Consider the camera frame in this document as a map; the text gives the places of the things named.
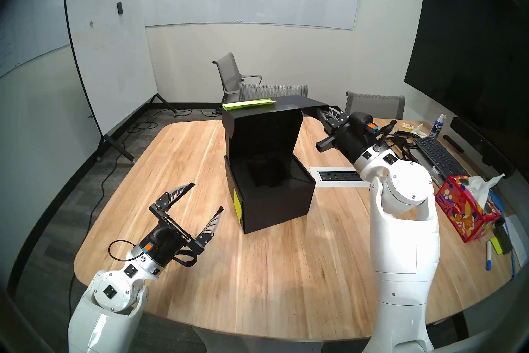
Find grey office chair with armrests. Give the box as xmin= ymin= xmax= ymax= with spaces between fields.
xmin=212 ymin=52 xmax=262 ymax=105

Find white paper sheet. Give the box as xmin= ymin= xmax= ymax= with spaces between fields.
xmin=504 ymin=214 xmax=529 ymax=268

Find black cardboard box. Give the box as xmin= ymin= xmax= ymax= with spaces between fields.
xmin=221 ymin=95 xmax=331 ymax=235

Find black video bar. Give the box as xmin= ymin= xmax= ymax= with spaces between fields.
xmin=450 ymin=116 xmax=515 ymax=179

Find black foam box insert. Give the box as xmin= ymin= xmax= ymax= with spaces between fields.
xmin=231 ymin=153 xmax=311 ymax=192

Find grey fabric chair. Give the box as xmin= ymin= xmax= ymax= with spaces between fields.
xmin=344 ymin=91 xmax=406 ymax=120

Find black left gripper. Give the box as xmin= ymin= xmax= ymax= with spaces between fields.
xmin=141 ymin=183 xmax=224 ymax=269

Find large black wall screen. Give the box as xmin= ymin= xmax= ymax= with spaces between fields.
xmin=404 ymin=0 xmax=529 ymax=158

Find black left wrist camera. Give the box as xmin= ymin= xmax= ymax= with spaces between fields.
xmin=141 ymin=226 xmax=170 ymax=249

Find silver table power outlet panel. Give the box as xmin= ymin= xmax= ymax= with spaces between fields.
xmin=309 ymin=167 xmax=370 ymax=188

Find black floor cable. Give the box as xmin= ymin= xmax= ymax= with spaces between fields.
xmin=67 ymin=107 xmax=226 ymax=315

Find black keyboard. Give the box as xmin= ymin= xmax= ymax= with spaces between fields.
xmin=413 ymin=136 xmax=469 ymax=177
xmin=409 ymin=147 xmax=455 ymax=188

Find rolling whiteboard on black stand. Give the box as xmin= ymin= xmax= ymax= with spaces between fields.
xmin=63 ymin=0 xmax=178 ymax=163

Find blue flat tool with handle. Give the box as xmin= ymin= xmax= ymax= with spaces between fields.
xmin=488 ymin=190 xmax=517 ymax=279

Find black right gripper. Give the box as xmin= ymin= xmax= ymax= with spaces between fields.
xmin=316 ymin=107 xmax=381 ymax=165

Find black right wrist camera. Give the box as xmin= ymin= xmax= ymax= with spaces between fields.
xmin=351 ymin=111 xmax=379 ymax=132

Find red floral tissue box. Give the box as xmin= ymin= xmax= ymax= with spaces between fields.
xmin=434 ymin=175 xmax=501 ymax=243

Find large black whiteboard eraser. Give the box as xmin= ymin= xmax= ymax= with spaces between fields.
xmin=494 ymin=224 xmax=514 ymax=254

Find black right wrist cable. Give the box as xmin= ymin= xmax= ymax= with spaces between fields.
xmin=374 ymin=120 xmax=414 ymax=150

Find neon green sticky note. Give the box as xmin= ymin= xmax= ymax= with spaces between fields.
xmin=223 ymin=101 xmax=276 ymax=111

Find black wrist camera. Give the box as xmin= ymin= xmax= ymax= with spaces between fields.
xmin=351 ymin=111 xmax=379 ymax=132
xmin=141 ymin=226 xmax=170 ymax=249

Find grey mesh chair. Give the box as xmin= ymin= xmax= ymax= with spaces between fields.
xmin=238 ymin=83 xmax=308 ymax=101

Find whiteboard cleaner spray bottle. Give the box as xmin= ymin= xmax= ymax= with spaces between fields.
xmin=429 ymin=113 xmax=447 ymax=139

